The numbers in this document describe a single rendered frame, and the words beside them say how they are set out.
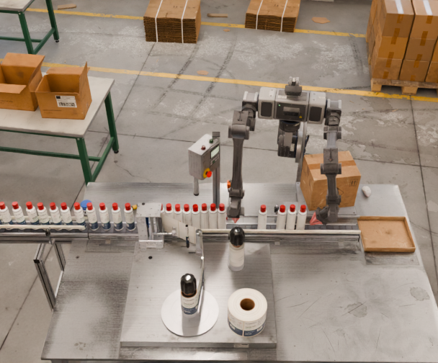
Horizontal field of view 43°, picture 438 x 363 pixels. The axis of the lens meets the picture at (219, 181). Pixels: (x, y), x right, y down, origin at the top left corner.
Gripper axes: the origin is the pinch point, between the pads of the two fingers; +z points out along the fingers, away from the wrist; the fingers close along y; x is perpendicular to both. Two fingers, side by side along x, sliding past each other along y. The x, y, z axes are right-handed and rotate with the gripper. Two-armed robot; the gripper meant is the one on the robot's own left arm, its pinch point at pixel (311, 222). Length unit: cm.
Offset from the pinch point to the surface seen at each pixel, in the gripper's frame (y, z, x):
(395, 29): -285, -60, 105
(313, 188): -18.8, -9.8, -5.5
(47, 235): 10, 105, -118
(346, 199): -22.2, -14.5, 20.2
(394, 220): -13, -28, 48
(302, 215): 2.8, -2.7, -11.3
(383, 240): 4.7, -21.3, 40.6
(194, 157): -2, 8, -85
